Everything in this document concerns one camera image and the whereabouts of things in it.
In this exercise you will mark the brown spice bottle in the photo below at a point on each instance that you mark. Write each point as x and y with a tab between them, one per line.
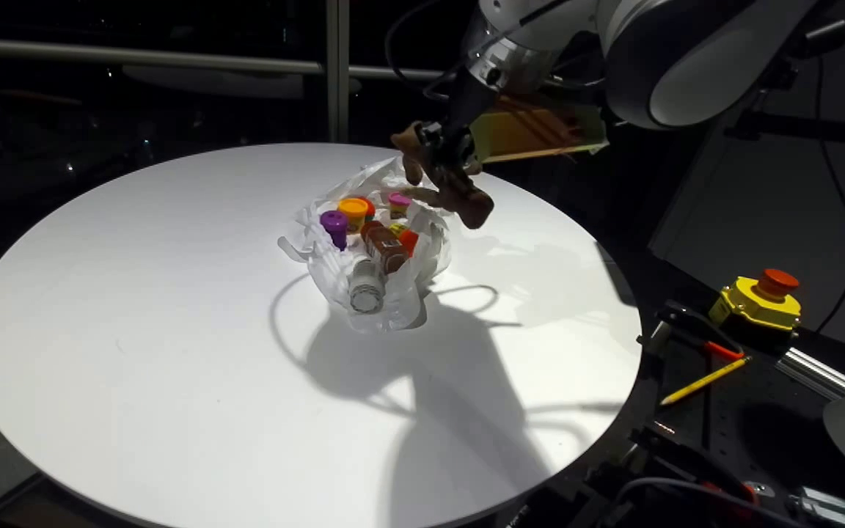
386	247

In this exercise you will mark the white plastic bag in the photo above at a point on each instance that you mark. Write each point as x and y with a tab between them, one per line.
329	268

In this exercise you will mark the yellow pencil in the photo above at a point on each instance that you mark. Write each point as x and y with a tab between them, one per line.
704	381

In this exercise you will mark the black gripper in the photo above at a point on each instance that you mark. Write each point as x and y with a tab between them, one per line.
468	101

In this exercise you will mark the yellow red emergency stop button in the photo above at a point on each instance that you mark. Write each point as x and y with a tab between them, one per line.
768	299

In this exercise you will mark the orange lid play-doh tub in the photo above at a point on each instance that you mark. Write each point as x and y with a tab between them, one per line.
405	239

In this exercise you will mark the yellow wrist camera box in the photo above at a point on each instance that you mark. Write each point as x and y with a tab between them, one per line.
517	130

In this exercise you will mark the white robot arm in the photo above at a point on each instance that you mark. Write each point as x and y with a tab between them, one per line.
666	63

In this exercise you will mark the purple play-doh tub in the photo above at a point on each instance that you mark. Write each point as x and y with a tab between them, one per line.
336	227

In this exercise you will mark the metal window rail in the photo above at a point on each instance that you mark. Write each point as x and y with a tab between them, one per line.
336	41

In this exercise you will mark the yellow play-doh tub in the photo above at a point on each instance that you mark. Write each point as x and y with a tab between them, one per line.
357	208

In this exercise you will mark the white pill bottle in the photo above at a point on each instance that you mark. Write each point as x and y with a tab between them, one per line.
366	289

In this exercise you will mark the pink lid play-doh tub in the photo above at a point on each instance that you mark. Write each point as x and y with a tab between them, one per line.
396	202

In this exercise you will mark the brown plush moose toy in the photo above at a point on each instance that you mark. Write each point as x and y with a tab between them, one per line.
436	168

